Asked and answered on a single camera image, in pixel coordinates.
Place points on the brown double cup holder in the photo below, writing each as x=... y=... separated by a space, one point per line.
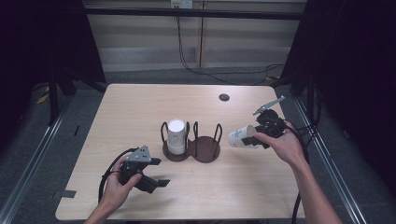
x=204 y=149

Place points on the round dark table grommet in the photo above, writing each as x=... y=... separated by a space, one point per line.
x=224 y=97

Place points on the white wall socket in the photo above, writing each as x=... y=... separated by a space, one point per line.
x=182 y=3

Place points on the person's left hand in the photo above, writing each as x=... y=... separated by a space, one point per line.
x=113 y=189

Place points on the person's right hand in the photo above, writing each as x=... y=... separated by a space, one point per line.
x=288 y=146

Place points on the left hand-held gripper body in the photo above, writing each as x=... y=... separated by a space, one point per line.
x=138 y=155

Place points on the grey tape strip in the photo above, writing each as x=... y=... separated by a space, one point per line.
x=64 y=194

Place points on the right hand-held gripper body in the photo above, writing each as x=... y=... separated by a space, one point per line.
x=272 y=124

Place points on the yellow tape strip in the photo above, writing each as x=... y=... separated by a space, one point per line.
x=43 y=99

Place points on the small black tape strip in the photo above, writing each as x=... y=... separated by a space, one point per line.
x=76 y=130

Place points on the white paper cup pink print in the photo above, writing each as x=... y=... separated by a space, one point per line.
x=176 y=130

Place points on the metal floor rail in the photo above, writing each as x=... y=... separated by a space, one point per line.
x=339 y=180
x=31 y=161

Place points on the white paper cup blue print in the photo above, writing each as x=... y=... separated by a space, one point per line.
x=238 y=137

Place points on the black horizontal bar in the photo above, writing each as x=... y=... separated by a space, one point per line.
x=193 y=13

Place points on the dark curtain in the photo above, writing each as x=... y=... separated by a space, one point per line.
x=37 y=37
x=358 y=62

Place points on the plain white paper cup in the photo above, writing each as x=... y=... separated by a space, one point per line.
x=176 y=149

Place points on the black metal stand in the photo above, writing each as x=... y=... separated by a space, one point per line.
x=53 y=102

